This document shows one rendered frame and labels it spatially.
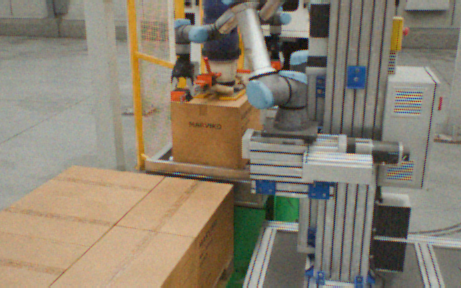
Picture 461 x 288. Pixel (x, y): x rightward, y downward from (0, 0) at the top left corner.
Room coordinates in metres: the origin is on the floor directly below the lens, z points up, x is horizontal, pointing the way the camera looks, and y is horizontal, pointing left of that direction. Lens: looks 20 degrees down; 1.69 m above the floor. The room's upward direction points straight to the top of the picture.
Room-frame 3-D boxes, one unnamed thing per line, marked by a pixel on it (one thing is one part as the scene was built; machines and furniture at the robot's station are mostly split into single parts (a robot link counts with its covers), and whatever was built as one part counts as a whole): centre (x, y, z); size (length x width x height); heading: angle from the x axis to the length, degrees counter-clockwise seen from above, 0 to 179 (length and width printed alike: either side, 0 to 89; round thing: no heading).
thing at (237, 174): (2.69, 0.16, 0.58); 0.70 x 0.03 x 0.06; 73
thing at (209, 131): (3.04, 0.06, 0.75); 0.60 x 0.40 x 0.40; 164
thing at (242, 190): (2.69, 0.16, 0.47); 0.70 x 0.03 x 0.15; 73
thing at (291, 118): (2.06, -0.25, 1.09); 0.15 x 0.15 x 0.10
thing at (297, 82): (2.06, -0.25, 1.20); 0.13 x 0.12 x 0.14; 128
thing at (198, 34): (2.39, 0.15, 1.38); 0.11 x 0.11 x 0.08; 38
